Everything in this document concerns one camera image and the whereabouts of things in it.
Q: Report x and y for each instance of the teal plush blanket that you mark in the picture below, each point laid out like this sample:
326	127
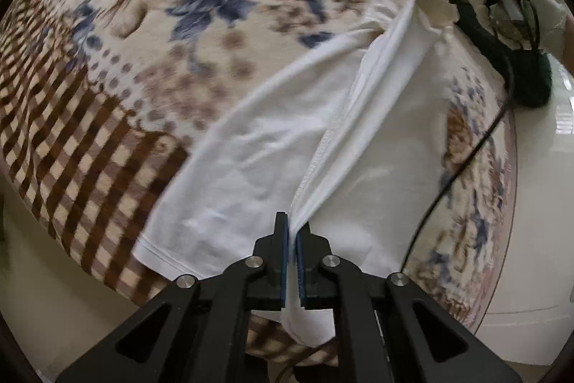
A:
520	69

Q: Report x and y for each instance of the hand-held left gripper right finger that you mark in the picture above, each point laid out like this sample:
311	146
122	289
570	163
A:
301	266

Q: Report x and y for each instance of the floral printed blanket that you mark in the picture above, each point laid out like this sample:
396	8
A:
179	28

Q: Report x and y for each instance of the white garment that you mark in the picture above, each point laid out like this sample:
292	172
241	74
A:
251	167

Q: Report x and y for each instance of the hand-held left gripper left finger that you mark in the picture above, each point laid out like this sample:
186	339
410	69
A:
281	262

